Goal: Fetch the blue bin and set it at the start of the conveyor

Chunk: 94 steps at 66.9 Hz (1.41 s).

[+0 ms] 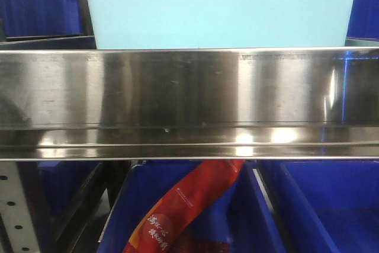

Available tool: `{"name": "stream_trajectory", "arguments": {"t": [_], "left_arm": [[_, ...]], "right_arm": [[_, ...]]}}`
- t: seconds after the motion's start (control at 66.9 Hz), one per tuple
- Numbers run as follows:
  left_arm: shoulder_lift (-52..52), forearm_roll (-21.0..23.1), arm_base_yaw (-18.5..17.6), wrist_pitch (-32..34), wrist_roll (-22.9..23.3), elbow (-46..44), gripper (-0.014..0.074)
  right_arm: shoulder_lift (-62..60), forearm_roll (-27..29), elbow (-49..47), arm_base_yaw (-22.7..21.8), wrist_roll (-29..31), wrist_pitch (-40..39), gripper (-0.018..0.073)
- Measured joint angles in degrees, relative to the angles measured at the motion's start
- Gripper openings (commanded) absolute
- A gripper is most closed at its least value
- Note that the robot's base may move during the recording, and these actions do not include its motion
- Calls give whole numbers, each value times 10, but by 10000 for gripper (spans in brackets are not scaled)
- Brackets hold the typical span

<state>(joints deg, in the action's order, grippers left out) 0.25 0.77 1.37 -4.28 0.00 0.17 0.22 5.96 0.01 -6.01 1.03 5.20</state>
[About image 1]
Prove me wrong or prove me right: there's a light blue plastic bin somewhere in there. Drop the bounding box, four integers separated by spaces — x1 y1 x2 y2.
88 0 353 49

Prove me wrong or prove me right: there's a stainless steel shelf rail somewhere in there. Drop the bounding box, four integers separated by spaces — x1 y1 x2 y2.
1 47 378 161

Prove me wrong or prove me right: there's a dark blue centre storage bin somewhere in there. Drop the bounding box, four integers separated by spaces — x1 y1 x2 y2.
97 160 285 252

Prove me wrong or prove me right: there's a red snack bag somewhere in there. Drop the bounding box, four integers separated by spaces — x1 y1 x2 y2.
123 159 245 252

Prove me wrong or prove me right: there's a perforated grey rack upright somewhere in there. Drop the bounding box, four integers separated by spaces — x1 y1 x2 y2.
1 162 40 252

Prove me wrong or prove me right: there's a dark blue upper-left bin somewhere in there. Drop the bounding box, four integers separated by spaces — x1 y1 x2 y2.
1 0 82 37

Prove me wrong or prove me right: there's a dark blue storage bin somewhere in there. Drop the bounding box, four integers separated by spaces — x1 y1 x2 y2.
97 160 285 252
258 160 378 252

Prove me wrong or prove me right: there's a dark blue right storage bin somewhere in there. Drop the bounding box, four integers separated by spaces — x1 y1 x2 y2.
258 160 378 252

